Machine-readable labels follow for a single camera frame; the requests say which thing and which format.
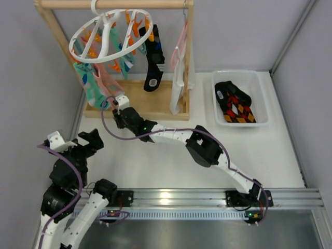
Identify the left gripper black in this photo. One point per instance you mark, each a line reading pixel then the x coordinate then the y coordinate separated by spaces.
pixel 84 144

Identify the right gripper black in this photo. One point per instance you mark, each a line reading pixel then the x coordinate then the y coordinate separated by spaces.
pixel 120 117

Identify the pink sock green patch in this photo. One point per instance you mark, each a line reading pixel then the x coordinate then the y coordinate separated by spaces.
pixel 106 83

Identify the black sock white stripes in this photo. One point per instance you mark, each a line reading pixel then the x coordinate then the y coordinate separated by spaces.
pixel 226 90

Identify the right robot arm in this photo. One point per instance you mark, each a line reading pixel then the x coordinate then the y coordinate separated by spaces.
pixel 203 147

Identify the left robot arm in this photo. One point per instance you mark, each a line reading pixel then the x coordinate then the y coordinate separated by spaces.
pixel 68 178

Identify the white cloth on hanger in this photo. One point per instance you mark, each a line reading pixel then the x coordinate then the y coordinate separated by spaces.
pixel 178 66

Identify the white round clip hanger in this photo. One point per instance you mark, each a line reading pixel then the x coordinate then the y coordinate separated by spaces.
pixel 104 22

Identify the wooden clothes rack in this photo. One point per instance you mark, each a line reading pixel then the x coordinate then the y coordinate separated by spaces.
pixel 129 71

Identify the black sock grey patch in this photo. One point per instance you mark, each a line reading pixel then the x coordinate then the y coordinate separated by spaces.
pixel 156 62

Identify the argyle black orange sock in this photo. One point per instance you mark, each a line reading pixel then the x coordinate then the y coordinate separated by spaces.
pixel 238 113

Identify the white plastic basket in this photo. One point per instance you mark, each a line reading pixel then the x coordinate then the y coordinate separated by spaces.
pixel 250 83

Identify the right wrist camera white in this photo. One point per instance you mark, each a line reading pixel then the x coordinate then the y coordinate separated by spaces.
pixel 123 102

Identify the pink wire hanger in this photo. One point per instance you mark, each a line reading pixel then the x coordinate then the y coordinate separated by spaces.
pixel 181 42

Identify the aluminium rail base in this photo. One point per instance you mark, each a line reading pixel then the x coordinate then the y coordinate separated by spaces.
pixel 178 204

